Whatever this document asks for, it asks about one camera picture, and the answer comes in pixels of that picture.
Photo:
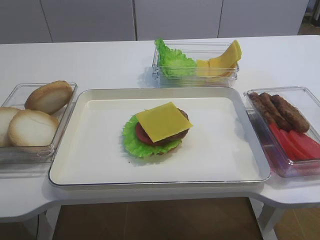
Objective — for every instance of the bottom bun under lettuce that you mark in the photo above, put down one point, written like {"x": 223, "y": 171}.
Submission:
{"x": 170, "y": 150}

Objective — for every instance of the green lettuce leaf on tray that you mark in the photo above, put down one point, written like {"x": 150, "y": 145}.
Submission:
{"x": 137, "y": 148}

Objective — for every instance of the clear box with lettuce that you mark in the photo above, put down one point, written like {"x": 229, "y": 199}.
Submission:
{"x": 196, "y": 51}

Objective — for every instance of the green lettuce leaf in box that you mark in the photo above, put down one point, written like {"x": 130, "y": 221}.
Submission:
{"x": 173, "y": 62}

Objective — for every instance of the yellow cheese slice stack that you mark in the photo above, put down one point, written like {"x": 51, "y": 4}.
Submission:
{"x": 221, "y": 66}

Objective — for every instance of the red tomato slice on burger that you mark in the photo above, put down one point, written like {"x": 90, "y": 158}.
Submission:
{"x": 142, "y": 135}

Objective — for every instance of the white metal tray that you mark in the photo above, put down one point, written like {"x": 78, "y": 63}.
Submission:
{"x": 221, "y": 146}

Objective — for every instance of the brown meat patty back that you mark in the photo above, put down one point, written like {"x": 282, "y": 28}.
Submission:
{"x": 258, "y": 104}

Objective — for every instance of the brown meat patty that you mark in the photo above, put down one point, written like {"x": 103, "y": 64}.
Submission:
{"x": 280, "y": 121}
{"x": 291, "y": 114}
{"x": 258, "y": 104}

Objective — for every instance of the brown meat patty middle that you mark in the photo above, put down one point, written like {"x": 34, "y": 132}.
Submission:
{"x": 280, "y": 121}

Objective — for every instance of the bun half back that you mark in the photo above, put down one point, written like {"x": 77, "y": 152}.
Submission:
{"x": 49, "y": 98}

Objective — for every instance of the bun half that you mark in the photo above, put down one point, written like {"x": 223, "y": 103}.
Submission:
{"x": 6, "y": 115}
{"x": 49, "y": 98}
{"x": 32, "y": 128}

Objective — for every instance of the red tomato slice back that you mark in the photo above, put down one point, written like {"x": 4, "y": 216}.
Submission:
{"x": 276, "y": 132}

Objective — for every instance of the clear box with patties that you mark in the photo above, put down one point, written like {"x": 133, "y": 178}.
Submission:
{"x": 309, "y": 106}

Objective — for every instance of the clear box with buns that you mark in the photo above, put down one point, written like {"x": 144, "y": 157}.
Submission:
{"x": 28, "y": 162}

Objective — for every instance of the bun half front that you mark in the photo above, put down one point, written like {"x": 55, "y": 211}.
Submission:
{"x": 32, "y": 128}

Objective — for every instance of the brown meat patty front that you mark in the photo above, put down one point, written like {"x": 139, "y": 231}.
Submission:
{"x": 291, "y": 114}

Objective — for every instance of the red tomato slice middle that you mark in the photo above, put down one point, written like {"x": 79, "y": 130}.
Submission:
{"x": 295, "y": 153}

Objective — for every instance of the white table leg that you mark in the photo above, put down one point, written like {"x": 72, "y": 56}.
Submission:
{"x": 267, "y": 219}

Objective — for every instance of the red tomato slice front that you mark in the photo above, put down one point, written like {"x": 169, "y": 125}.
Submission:
{"x": 305, "y": 144}

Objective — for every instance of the bun half left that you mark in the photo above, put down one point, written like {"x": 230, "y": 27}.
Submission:
{"x": 6, "y": 115}

